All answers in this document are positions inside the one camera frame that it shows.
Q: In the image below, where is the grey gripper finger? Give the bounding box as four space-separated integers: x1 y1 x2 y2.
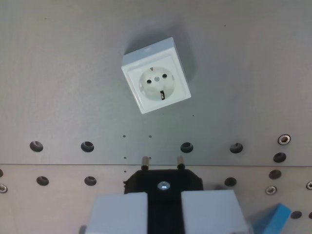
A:
79 192 149 234
181 189 250 234

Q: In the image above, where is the black plug with metal pins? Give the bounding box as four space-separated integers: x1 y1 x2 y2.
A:
123 156 205 234

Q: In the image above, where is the blue block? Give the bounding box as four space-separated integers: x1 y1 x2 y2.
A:
248 202 293 234

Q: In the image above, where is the white wall socket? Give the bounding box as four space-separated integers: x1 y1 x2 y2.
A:
121 37 192 115

